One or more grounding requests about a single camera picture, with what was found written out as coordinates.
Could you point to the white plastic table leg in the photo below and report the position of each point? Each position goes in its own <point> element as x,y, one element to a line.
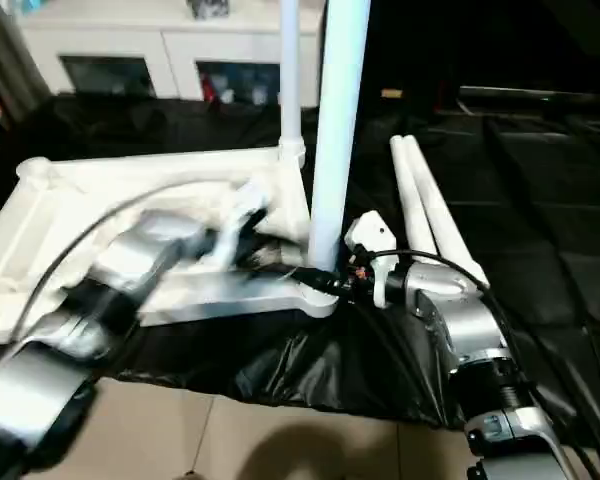
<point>450,230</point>
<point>415,200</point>
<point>291,75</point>
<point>337,125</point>

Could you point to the white plastic table top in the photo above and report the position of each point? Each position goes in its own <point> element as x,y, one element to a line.
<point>105,185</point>

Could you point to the red bottle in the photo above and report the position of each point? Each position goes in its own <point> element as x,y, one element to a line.
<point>210,87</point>

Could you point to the black plastic mat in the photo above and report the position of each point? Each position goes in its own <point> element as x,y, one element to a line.
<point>555,225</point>

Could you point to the large black box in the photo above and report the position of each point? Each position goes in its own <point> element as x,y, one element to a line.
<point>420,45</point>

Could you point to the white cabinet with glass doors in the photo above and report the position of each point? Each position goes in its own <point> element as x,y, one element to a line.
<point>155,40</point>

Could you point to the black tangled bundle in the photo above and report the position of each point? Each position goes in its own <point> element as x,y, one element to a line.
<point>209,9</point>

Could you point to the grey curtain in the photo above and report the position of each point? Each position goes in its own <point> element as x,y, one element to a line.
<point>10,55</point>

